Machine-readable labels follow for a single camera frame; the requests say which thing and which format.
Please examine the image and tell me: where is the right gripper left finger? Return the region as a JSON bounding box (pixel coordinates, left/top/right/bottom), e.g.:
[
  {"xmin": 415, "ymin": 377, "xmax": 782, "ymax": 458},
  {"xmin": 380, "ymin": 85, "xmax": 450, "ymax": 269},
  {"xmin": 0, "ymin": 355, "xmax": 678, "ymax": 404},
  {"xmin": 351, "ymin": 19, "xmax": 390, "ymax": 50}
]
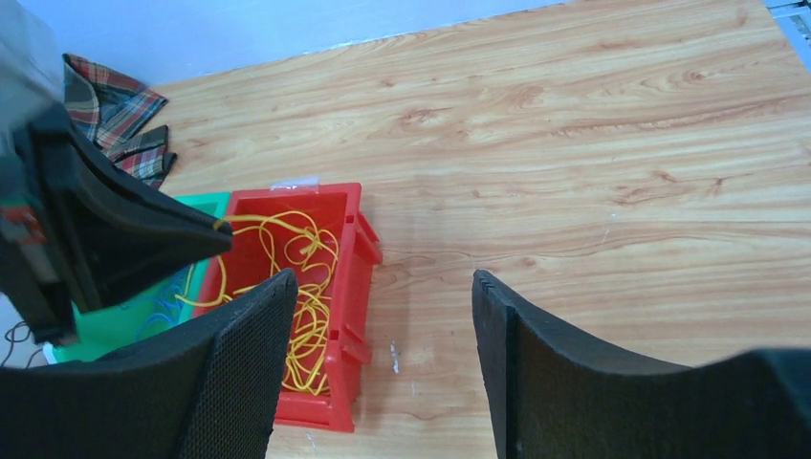
[{"xmin": 1, "ymin": 270, "xmax": 297, "ymax": 458}]

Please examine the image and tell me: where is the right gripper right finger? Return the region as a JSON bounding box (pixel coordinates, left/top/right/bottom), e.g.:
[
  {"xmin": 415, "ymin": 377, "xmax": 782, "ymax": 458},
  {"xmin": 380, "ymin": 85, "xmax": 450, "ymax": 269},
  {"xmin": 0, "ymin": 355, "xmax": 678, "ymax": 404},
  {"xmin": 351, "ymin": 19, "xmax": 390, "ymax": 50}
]
[{"xmin": 471, "ymin": 270, "xmax": 810, "ymax": 458}]

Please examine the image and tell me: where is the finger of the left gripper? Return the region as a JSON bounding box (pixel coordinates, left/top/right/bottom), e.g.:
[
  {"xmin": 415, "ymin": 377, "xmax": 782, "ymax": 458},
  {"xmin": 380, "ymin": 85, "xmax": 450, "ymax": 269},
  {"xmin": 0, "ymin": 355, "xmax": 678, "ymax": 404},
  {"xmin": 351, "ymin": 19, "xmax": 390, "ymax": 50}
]
[{"xmin": 32, "ymin": 104, "xmax": 232, "ymax": 311}]

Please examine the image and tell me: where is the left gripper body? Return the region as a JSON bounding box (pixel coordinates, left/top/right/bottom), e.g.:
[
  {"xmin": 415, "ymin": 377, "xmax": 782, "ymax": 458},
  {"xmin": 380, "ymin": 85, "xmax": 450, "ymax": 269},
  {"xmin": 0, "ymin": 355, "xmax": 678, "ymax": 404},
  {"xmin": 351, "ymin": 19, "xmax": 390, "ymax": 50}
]
[{"xmin": 1, "ymin": 128, "xmax": 77, "ymax": 345}]

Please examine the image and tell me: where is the blue cable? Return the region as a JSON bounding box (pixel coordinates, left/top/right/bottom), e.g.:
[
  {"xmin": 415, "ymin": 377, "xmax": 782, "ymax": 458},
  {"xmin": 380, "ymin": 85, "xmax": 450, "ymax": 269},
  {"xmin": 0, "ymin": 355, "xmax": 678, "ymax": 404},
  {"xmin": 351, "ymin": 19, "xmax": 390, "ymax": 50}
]
[{"xmin": 120, "ymin": 278, "xmax": 191, "ymax": 337}]

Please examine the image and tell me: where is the yellow cable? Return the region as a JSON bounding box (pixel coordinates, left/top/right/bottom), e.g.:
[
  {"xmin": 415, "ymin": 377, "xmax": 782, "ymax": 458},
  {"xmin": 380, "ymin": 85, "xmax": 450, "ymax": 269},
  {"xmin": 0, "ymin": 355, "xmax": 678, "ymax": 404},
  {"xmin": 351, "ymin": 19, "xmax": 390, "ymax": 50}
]
[{"xmin": 174, "ymin": 209, "xmax": 340, "ymax": 398}]

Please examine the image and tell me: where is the green plastic bin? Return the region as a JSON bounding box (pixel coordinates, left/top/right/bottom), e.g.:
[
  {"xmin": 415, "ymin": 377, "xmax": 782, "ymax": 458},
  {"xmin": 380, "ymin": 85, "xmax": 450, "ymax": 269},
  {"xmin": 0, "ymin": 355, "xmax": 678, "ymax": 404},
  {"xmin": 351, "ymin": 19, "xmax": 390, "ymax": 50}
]
[{"xmin": 48, "ymin": 190, "xmax": 233, "ymax": 365}]

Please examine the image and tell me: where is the plaid cloth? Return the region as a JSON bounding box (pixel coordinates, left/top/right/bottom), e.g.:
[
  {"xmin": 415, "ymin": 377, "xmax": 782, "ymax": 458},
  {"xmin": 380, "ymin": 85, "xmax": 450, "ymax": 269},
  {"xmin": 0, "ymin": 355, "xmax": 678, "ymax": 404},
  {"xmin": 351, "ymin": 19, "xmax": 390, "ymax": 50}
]
[{"xmin": 62, "ymin": 54, "xmax": 177, "ymax": 188}]

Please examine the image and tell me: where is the red plastic bin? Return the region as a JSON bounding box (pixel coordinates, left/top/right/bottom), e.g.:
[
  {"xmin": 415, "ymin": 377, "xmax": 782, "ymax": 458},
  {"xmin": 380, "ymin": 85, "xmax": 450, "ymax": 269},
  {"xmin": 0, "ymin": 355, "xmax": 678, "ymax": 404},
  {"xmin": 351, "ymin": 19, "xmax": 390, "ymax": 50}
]
[{"xmin": 180, "ymin": 183, "xmax": 383, "ymax": 432}]

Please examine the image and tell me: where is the aluminium front rail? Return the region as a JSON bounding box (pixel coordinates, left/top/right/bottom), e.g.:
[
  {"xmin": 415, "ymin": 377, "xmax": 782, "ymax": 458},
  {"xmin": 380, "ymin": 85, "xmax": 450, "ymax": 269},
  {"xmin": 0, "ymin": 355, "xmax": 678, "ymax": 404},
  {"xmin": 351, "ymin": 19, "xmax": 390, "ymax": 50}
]
[{"xmin": 763, "ymin": 0, "xmax": 810, "ymax": 70}]

